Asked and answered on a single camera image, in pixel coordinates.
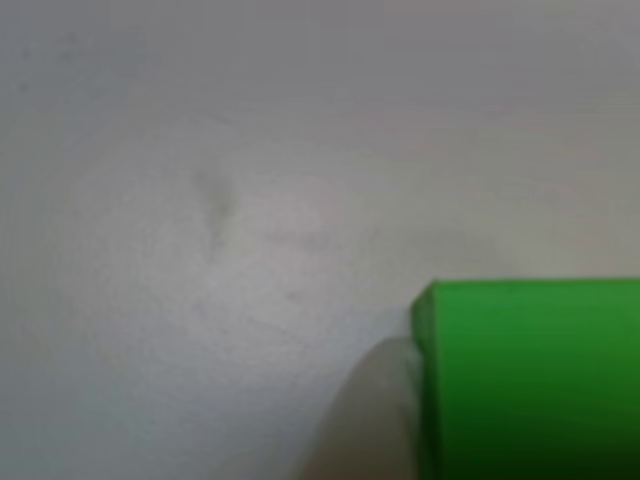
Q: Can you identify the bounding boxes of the green cube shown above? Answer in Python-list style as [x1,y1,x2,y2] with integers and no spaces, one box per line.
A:
[409,278,640,480]

